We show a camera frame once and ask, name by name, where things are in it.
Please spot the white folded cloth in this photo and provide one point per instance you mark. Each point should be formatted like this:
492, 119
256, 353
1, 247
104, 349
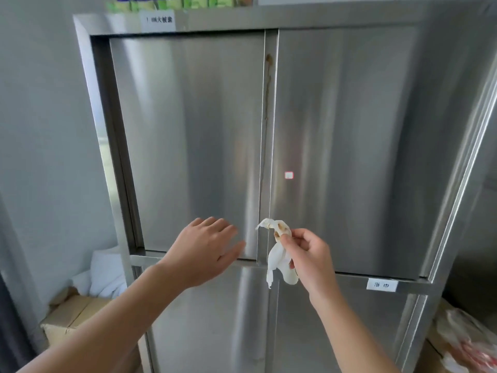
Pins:
106, 273

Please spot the person's right thumb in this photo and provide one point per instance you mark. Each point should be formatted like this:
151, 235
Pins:
289, 243

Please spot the steel sliding cabinet door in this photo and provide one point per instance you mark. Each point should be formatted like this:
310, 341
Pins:
186, 143

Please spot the person's left hand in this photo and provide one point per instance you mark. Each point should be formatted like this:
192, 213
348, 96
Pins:
196, 256

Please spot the person's left little finger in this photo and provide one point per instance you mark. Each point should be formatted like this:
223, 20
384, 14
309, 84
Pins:
195, 222

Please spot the person's right hand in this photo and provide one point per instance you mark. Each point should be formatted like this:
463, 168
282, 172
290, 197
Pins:
312, 264

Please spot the stainless steel cabinet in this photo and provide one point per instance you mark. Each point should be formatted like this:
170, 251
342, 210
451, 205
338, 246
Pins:
388, 15

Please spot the small white paper label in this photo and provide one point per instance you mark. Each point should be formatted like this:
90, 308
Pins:
382, 285

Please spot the person's left forearm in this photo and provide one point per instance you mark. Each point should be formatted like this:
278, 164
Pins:
112, 324

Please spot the steel sliding door with sticker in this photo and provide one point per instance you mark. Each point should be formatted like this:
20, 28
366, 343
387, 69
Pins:
349, 151

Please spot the brown cardboard box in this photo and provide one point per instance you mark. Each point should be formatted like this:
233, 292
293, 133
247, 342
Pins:
70, 312

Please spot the person's left middle finger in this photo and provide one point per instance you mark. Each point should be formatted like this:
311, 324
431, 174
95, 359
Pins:
217, 226

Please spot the row of green packets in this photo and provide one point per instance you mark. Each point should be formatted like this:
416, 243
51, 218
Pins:
194, 3

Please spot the person's right forearm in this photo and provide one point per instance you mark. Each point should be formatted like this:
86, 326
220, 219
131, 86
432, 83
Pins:
351, 334

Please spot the person's left thumb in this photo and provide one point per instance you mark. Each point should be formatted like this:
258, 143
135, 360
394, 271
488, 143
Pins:
232, 254

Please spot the white stained tissue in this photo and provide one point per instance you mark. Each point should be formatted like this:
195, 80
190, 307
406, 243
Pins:
278, 258

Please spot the clear plastic bag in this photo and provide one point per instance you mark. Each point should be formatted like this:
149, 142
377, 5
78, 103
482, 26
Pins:
468, 337

